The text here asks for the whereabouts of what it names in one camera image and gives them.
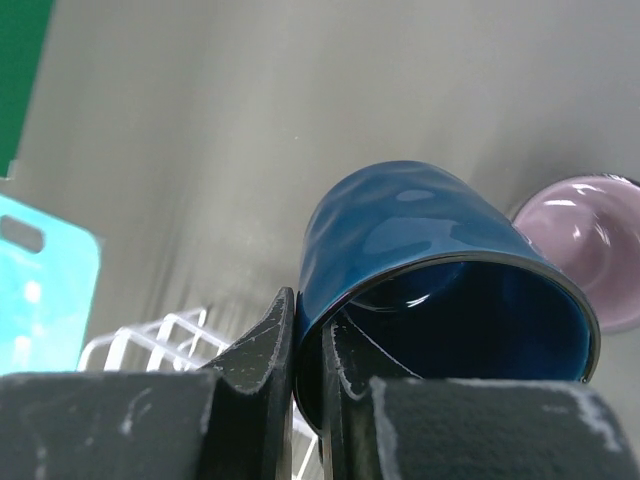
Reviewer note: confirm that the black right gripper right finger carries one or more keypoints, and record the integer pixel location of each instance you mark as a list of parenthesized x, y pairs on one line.
[(381, 423)]

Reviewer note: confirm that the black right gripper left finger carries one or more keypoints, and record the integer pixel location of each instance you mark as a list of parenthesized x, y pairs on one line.
[(106, 425)]

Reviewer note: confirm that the dark blue ceramic mug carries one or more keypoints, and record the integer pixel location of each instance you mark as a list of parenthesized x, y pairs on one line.
[(440, 280)]

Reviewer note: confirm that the lilac ceramic mug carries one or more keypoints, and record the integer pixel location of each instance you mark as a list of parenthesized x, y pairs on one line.
[(588, 227)]

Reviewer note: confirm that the teal cutting board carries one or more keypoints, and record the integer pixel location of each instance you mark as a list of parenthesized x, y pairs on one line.
[(49, 271)]

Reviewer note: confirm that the green lever arch binder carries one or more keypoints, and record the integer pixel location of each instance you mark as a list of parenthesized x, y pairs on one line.
[(24, 26)]

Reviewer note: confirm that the white wire dish rack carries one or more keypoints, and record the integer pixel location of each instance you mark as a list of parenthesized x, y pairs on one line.
[(165, 340)]

